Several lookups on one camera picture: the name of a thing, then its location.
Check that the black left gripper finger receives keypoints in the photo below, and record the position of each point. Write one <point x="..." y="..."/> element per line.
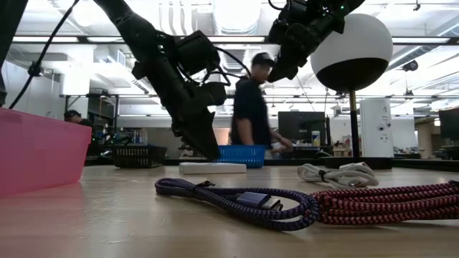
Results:
<point x="208" y="132"/>
<point x="191" y="139"/>

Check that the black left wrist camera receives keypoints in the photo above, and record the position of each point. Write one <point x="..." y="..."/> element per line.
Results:
<point x="197" y="53"/>

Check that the silver ventilation duct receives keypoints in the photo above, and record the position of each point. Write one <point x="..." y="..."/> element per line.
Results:
<point x="235" y="14"/>

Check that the pink plastic bin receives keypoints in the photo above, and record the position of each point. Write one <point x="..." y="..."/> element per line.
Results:
<point x="39" y="154"/>

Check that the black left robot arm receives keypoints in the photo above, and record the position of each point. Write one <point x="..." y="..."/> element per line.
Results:
<point x="125" y="18"/>

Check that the black ceiling spotlight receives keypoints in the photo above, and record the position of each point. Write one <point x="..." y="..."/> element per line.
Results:
<point x="411" y="66"/>
<point x="35" y="70"/>

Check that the black plastic basket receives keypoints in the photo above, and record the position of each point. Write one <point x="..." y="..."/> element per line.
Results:
<point x="138" y="156"/>

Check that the black computer monitor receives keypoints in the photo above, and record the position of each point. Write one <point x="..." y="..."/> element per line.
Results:
<point x="450" y="123"/>
<point x="301" y="125"/>

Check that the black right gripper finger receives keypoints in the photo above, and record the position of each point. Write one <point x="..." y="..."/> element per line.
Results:
<point x="285" y="57"/>
<point x="300" y="50"/>

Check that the person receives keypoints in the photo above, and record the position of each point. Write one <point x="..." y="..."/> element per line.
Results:
<point x="249" y="107"/>
<point x="73" y="116"/>

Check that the flat white box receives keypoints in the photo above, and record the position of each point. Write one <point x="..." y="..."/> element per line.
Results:
<point x="211" y="168"/>

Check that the blue plastic basket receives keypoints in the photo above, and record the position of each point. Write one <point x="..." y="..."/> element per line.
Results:
<point x="240" y="156"/>

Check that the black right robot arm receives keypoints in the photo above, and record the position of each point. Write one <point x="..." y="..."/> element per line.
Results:
<point x="353" y="3"/>

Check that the white spray can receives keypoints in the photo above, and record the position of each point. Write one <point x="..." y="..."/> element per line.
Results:
<point x="316" y="138"/>

